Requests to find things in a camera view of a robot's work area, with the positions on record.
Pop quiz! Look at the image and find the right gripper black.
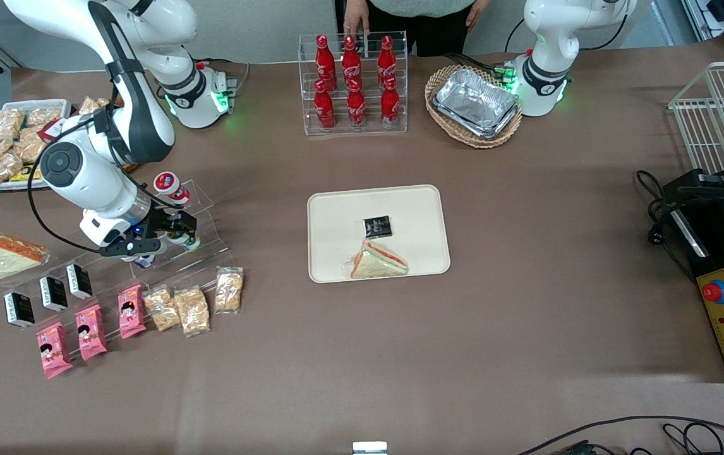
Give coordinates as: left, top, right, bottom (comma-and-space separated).
100, 212, 201, 261

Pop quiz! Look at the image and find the green lid gum bottle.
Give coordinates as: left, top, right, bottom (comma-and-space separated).
168, 231, 202, 252

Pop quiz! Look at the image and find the red lid gum bottle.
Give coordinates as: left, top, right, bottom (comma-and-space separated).
154, 171, 191, 206

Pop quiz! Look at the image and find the beige plastic tray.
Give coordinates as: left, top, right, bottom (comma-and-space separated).
307, 185, 451, 284

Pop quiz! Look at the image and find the aluminium foil tray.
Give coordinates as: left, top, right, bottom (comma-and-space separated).
433, 68, 521, 138

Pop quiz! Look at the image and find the person's right hand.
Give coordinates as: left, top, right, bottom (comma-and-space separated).
344, 0, 370, 37

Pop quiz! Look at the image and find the person's left hand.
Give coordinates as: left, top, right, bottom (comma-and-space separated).
465, 0, 492, 32

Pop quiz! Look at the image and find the clear acrylic stepped stand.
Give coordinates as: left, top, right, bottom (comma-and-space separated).
0, 179, 234, 317

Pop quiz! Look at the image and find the pink snack pack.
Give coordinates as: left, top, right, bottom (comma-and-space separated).
36, 322, 74, 380
75, 305, 108, 361
118, 284, 147, 339

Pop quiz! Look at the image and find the dark brown wicker basket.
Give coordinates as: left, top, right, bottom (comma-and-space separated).
70, 95, 145, 174

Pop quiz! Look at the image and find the small black carton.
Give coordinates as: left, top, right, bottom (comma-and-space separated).
3, 292, 35, 329
363, 215, 393, 239
39, 276, 69, 312
66, 264, 93, 300

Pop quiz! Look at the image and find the wrapped triangle sandwich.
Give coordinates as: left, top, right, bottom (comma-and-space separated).
0, 231, 51, 282
343, 239, 409, 281

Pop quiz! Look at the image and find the grey metal shelf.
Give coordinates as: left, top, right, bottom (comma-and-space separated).
681, 0, 724, 54

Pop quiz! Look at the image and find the red cola bottle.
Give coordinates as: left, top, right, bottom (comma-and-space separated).
315, 34, 337, 92
380, 77, 401, 129
377, 35, 397, 89
346, 79, 366, 130
342, 36, 363, 92
313, 79, 336, 131

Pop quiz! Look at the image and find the clear acrylic bottle rack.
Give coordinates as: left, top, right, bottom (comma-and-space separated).
299, 32, 408, 135

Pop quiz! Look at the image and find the light tan wicker basket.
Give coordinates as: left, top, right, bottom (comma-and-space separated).
425, 64, 522, 149

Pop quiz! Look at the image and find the person in grey top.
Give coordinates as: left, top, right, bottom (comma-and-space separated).
335, 0, 483, 58

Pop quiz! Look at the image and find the white wire basket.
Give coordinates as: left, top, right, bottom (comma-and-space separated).
668, 60, 724, 174

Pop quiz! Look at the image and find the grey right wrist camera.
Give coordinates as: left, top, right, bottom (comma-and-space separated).
81, 210, 126, 248

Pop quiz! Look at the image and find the black power cable with plug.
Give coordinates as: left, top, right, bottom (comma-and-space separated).
635, 169, 697, 282

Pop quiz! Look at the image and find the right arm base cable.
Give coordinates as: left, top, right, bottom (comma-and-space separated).
195, 59, 252, 95

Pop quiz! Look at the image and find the looped black cable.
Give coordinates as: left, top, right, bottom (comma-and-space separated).
662, 422, 724, 455

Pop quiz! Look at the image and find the long black cable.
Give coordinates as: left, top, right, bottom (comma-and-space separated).
517, 415, 724, 455

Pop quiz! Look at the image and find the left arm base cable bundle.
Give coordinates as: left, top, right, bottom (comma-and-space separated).
444, 54, 519, 82

